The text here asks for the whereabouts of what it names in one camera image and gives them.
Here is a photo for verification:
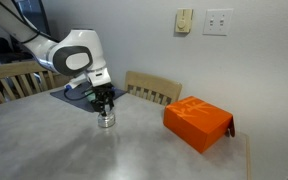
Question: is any round silver lid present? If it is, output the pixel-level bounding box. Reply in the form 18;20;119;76
98;112;115;119

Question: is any dark monitor screen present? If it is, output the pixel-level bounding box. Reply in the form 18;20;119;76
14;0;50;35

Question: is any beige thermostat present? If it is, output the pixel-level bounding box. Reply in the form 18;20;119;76
175;9;193;33

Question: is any wooden chair at table end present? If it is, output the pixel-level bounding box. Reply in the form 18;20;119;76
0;59;56;104

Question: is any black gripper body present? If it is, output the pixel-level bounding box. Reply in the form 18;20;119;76
93;83;115;105

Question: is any silver candle jar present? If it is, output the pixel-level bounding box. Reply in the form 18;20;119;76
97;118;115;128

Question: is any white light switch plate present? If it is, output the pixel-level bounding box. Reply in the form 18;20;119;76
203;9;233;36

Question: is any orange cardboard box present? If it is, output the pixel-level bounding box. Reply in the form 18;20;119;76
163;96;235;153

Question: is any mint green bowl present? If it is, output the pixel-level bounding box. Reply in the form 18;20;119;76
85;91;95;102

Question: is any dark blue placemat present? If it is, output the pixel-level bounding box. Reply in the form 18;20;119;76
50;82;125;112

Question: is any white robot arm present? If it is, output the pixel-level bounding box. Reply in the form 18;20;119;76
0;0;114;117

